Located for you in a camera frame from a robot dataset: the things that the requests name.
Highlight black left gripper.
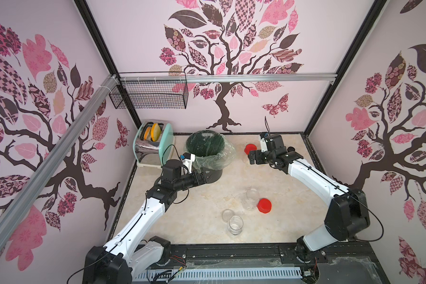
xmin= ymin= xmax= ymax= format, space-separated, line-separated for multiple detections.
xmin=173 ymin=167 xmax=215 ymax=191

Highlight oatmeal jar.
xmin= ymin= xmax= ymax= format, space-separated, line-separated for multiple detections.
xmin=241 ymin=155 xmax=250 ymax=165
xmin=244 ymin=188 xmax=260 ymax=211

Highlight black trash bin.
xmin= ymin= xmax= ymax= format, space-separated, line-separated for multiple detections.
xmin=185 ymin=130 xmax=226 ymax=183

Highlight red jar lid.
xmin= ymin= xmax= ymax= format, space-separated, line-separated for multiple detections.
xmin=244 ymin=144 xmax=257 ymax=155
xmin=257 ymin=198 xmax=272 ymax=214

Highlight clear jar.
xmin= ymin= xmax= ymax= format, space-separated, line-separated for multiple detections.
xmin=228 ymin=215 xmax=244 ymax=235

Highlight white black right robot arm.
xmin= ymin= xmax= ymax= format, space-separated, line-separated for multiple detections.
xmin=245 ymin=133 xmax=370 ymax=262

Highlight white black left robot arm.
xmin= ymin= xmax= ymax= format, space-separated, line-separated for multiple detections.
xmin=82 ymin=153 xmax=207 ymax=284

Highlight clear plastic bin liner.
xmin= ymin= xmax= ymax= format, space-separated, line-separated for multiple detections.
xmin=185 ymin=130 xmax=236 ymax=170

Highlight mint green toaster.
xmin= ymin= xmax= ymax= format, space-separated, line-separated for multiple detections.
xmin=133 ymin=121 xmax=175 ymax=168

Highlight yellow toast slice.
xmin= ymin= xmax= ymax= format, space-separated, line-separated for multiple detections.
xmin=150 ymin=123 xmax=162 ymax=142

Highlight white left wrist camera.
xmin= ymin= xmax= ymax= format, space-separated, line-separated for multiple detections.
xmin=180 ymin=153 xmax=196 ymax=174

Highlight back aluminium rail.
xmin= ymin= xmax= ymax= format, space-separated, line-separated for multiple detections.
xmin=120 ymin=73 xmax=337 ymax=84

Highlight aluminium rail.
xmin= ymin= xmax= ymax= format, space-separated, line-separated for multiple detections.
xmin=0 ymin=74 xmax=120 ymax=251
xmin=120 ymin=73 xmax=337 ymax=84

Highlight black wire basket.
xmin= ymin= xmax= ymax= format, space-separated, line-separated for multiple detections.
xmin=109 ymin=71 xmax=189 ymax=110

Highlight white slotted cable duct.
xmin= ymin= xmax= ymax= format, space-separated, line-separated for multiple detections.
xmin=132 ymin=267 xmax=304 ymax=284

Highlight left aluminium rail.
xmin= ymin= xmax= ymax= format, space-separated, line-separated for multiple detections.
xmin=0 ymin=74 xmax=120 ymax=251

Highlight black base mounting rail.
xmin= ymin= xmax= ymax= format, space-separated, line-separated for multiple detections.
xmin=144 ymin=242 xmax=389 ymax=284

